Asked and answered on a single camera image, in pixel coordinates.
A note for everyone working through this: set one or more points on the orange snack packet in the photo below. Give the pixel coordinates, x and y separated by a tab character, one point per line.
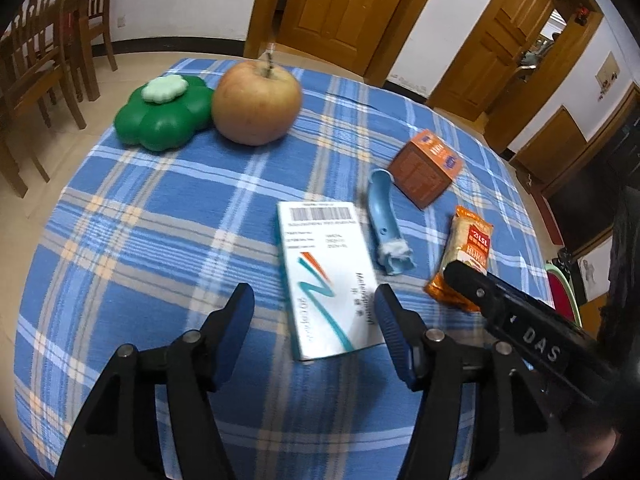
467	245

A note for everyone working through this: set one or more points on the brown apple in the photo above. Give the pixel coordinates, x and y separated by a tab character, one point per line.
255	105

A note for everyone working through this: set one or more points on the wooden panel door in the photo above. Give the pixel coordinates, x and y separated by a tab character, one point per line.
495	45
340	5

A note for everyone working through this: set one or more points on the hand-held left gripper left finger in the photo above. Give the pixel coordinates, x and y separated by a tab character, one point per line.
239	325

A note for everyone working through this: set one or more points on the blue plaid tablecloth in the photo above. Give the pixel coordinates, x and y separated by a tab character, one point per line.
150	240

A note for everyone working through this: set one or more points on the wall poster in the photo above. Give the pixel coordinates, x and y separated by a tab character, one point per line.
607	72

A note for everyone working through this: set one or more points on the low wooden cabinet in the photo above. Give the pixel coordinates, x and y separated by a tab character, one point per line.
550	142

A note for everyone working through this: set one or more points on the small orange cardboard box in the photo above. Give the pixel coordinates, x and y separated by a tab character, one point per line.
420	175

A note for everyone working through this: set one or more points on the red door mat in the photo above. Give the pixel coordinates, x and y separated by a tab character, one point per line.
549	217

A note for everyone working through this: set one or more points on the green flower-shaped container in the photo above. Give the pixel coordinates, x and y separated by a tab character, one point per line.
160	120

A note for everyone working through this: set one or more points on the black sneaker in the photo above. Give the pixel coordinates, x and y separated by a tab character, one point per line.
564	258

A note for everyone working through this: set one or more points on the person's dark clothing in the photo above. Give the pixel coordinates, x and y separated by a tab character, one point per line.
625	260

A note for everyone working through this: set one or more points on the light blue plastic tube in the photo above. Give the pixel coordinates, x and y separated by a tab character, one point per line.
382	210

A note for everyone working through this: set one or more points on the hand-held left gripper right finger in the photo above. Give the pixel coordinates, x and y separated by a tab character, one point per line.
392	335

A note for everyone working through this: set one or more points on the wooden chair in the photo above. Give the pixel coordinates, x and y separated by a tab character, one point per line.
95	5
35	35

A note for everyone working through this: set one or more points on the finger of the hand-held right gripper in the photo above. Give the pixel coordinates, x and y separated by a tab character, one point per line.
472	287

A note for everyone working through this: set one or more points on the white box with teal stripe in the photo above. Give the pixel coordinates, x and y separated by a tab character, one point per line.
325	280

